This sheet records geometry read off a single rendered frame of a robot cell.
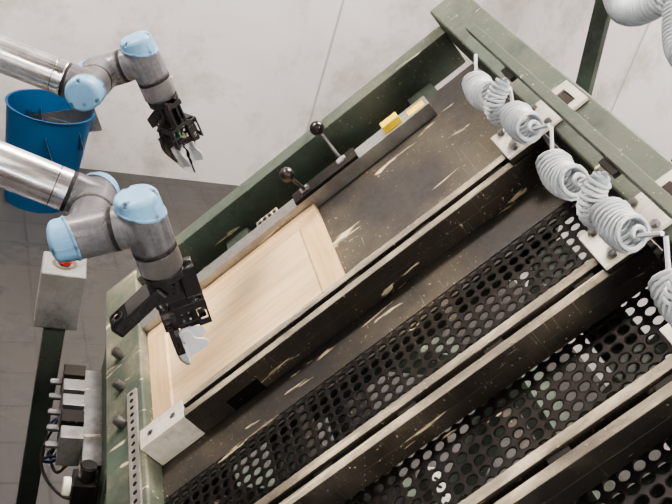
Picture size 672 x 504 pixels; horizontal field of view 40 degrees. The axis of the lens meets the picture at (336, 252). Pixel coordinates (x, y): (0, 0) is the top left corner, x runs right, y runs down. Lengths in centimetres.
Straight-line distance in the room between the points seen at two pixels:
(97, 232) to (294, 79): 403
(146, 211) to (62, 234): 14
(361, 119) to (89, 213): 119
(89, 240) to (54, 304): 116
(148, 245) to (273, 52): 393
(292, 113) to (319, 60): 35
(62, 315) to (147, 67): 87
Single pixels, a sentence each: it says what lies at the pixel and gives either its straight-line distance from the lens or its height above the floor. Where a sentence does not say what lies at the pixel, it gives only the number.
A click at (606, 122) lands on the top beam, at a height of 188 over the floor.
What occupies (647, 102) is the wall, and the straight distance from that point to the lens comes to 492.
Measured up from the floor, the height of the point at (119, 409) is 85.
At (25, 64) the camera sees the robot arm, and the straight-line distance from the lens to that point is 208.
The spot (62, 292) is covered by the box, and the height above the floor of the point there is 87.
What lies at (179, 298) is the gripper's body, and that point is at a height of 145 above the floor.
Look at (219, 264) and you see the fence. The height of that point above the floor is 112.
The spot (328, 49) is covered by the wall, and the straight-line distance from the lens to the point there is 550.
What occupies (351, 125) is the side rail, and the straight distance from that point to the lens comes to 259.
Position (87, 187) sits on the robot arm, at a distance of 166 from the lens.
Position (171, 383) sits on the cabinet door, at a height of 94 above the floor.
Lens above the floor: 230
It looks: 26 degrees down
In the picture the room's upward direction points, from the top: 17 degrees clockwise
